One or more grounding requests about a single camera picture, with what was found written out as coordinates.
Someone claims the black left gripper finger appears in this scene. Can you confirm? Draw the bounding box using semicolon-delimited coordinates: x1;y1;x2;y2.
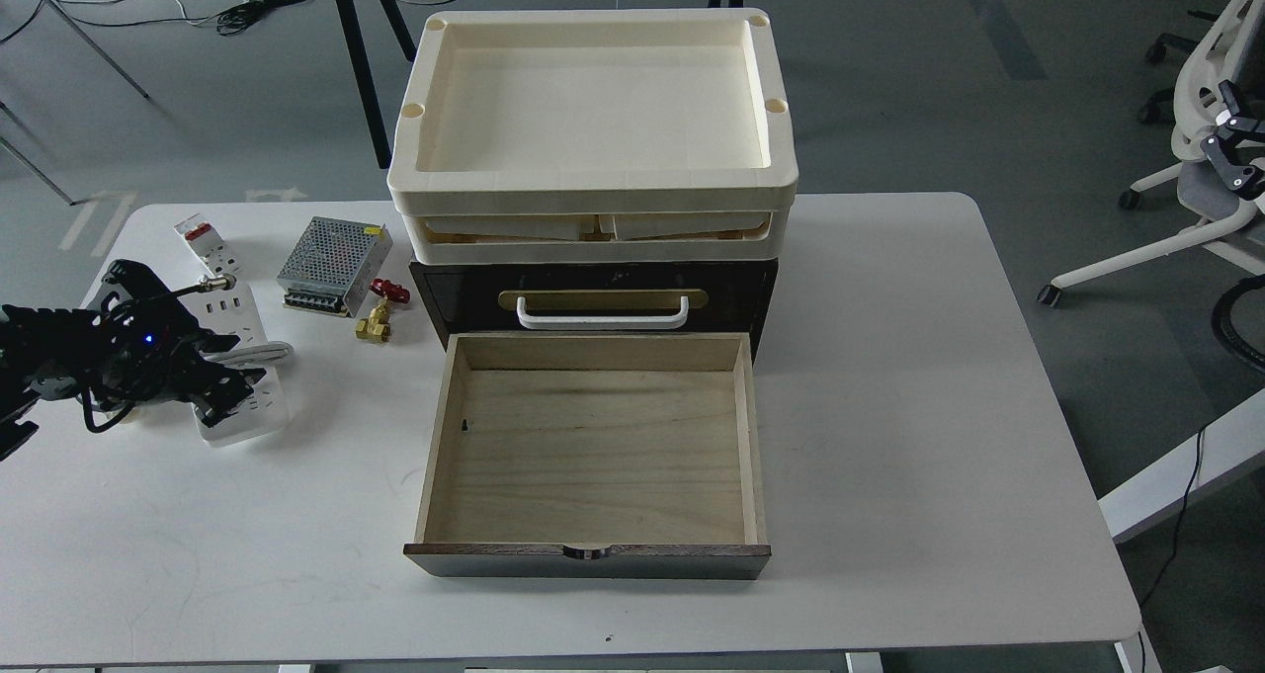
101;261;183;330

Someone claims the white office chair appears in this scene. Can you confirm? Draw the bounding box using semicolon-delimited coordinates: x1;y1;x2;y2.
1039;0;1262;305

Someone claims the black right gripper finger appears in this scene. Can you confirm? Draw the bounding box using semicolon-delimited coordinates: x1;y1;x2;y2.
183;364;266;428

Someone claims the brass valve with red handle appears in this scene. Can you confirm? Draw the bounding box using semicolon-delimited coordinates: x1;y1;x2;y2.
354;278;411;344

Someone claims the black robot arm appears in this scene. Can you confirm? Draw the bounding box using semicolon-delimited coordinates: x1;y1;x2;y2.
1;259;266;459

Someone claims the cream plastic stacking tray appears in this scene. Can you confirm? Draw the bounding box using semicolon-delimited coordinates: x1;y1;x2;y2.
385;8;799;264

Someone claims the white power strip with cable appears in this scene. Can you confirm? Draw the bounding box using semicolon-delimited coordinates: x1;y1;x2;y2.
180;280;291;447

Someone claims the white red circuit breaker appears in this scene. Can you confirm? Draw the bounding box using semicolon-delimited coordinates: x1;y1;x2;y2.
173;213;242;277

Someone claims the white drawer handle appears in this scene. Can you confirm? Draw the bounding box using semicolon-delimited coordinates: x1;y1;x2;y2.
515;293;691;331

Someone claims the open wooden drawer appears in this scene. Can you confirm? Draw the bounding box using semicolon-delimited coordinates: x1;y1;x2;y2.
404;331;772;579

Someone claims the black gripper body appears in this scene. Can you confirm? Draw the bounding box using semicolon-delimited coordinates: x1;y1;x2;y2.
20;302;204;417

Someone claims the black table leg frame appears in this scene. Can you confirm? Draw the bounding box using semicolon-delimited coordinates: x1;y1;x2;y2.
324;0;416;170

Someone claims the metal mesh power supply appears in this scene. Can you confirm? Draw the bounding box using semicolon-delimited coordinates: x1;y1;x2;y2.
277;216;392;318

